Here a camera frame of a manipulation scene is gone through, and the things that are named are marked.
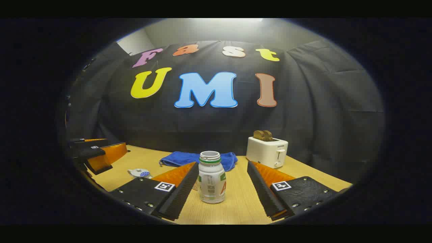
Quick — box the black backdrop cloth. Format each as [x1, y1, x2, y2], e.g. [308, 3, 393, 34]
[66, 40, 385, 184]

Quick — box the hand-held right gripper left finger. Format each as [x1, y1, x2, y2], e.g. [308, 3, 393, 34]
[110, 162, 199, 221]

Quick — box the white plastic water bottle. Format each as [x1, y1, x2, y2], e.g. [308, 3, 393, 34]
[197, 151, 226, 204]

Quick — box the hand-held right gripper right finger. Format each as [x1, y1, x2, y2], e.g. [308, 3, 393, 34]
[247, 161, 338, 221]

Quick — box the blue towel cloth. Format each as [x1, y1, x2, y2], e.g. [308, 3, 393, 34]
[159, 151, 238, 172]

